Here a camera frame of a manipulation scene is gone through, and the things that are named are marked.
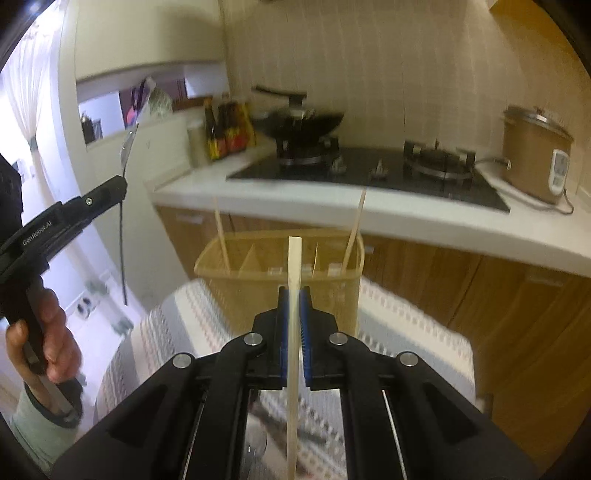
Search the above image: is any person's left hand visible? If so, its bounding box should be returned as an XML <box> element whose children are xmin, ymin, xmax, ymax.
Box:
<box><xmin>6</xmin><ymin>286</ymin><xmax>84</xmax><ymax>384</ymax></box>

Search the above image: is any pair of slippers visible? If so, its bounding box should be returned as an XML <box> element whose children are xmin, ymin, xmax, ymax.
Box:
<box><xmin>75</xmin><ymin>294</ymin><xmax>101</xmax><ymax>320</ymax></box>

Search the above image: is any cream wall cabinet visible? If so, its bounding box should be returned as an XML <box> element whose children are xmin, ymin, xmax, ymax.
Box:
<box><xmin>73</xmin><ymin>0</ymin><xmax>228</xmax><ymax>85</ymax></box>

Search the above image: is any black handled metal spoon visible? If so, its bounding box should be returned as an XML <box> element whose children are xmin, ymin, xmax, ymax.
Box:
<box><xmin>117</xmin><ymin>124</ymin><xmax>140</xmax><ymax>305</ymax></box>

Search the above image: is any brown rice cooker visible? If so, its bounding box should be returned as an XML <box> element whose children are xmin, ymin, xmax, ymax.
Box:
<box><xmin>501</xmin><ymin>105</ymin><xmax>576</xmax><ymax>205</ymax></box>

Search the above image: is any yellow seasoning packet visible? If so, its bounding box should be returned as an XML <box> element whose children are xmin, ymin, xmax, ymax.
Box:
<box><xmin>240</xmin><ymin>104</ymin><xmax>258</xmax><ymax>148</ymax></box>

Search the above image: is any green patterned bag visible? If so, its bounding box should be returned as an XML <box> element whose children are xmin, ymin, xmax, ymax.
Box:
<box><xmin>148</xmin><ymin>85</ymin><xmax>175</xmax><ymax>117</ymax></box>

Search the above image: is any beige canister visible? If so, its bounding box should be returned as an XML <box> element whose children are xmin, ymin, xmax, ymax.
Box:
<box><xmin>187</xmin><ymin>121</ymin><xmax>211</xmax><ymax>168</ymax></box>

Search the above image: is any beige plastic utensil basket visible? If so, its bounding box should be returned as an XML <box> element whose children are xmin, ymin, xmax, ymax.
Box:
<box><xmin>194</xmin><ymin>232</ymin><xmax>366</xmax><ymax>340</ymax></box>

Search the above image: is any glass wok lid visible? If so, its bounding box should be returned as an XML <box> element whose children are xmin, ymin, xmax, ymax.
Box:
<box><xmin>255</xmin><ymin>85</ymin><xmax>345</xmax><ymax>121</ymax></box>

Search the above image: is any thin dark sauce bottle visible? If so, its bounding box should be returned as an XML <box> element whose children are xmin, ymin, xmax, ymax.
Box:
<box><xmin>204</xmin><ymin>98</ymin><xmax>222</xmax><ymax>161</ymax></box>

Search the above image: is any rice cooker power cord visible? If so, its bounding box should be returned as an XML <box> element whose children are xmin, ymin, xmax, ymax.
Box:
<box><xmin>475</xmin><ymin>157</ymin><xmax>576</xmax><ymax>216</ymax></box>

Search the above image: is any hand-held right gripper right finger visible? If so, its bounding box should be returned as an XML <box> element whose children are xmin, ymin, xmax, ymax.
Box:
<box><xmin>299</xmin><ymin>285</ymin><xmax>539</xmax><ymax>480</ymax></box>

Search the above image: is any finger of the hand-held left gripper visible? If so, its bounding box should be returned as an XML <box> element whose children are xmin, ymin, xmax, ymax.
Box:
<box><xmin>73</xmin><ymin>176</ymin><xmax>129</xmax><ymax>222</ymax></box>

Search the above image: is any white curtain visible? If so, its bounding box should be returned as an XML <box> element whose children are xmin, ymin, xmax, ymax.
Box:
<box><xmin>0</xmin><ymin>23</ymin><xmax>80</xmax><ymax>296</ymax></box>

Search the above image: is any person's left forearm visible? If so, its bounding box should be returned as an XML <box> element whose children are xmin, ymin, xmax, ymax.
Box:
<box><xmin>8</xmin><ymin>378</ymin><xmax>81</xmax><ymax>468</ymax></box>

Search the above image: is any white kitchen countertop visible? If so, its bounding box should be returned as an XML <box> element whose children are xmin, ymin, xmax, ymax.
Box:
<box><xmin>148</xmin><ymin>137</ymin><xmax>591</xmax><ymax>278</ymax></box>

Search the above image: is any striped woven tablecloth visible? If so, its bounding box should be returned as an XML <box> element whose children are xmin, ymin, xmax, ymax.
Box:
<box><xmin>95</xmin><ymin>276</ymin><xmax>477</xmax><ymax>480</ymax></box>

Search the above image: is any gas burner stand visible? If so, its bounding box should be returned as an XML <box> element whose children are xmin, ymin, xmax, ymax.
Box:
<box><xmin>402</xmin><ymin>139</ymin><xmax>477</xmax><ymax>181</ymax></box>
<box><xmin>276</xmin><ymin>135</ymin><xmax>341</xmax><ymax>168</ymax></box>

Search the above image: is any large dark sauce bottle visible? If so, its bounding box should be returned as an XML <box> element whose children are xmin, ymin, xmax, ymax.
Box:
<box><xmin>217</xmin><ymin>102</ymin><xmax>248</xmax><ymax>156</ymax></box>

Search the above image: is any black wok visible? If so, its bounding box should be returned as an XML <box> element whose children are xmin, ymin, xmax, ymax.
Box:
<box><xmin>252</xmin><ymin>85</ymin><xmax>347</xmax><ymax>140</ymax></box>

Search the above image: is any wooden chopstick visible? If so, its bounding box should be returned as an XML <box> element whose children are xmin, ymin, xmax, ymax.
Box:
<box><xmin>342</xmin><ymin>188</ymin><xmax>368</xmax><ymax>274</ymax></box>
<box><xmin>213</xmin><ymin>198</ymin><xmax>231</xmax><ymax>272</ymax></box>
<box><xmin>285</xmin><ymin>236</ymin><xmax>303</xmax><ymax>480</ymax></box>

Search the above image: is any purple bag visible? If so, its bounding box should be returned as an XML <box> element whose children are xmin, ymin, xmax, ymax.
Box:
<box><xmin>124</xmin><ymin>78</ymin><xmax>154</xmax><ymax>128</ymax></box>

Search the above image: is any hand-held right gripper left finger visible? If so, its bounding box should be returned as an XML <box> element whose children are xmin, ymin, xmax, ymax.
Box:
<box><xmin>53</xmin><ymin>285</ymin><xmax>293</xmax><ymax>480</ymax></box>

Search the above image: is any black glass gas hob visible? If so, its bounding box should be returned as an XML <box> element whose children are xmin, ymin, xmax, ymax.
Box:
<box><xmin>226</xmin><ymin>144</ymin><xmax>512</xmax><ymax>214</ymax></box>

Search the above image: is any wooden base cabinet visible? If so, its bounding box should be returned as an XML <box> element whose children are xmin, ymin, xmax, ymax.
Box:
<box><xmin>154</xmin><ymin>205</ymin><xmax>591</xmax><ymax>462</ymax></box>

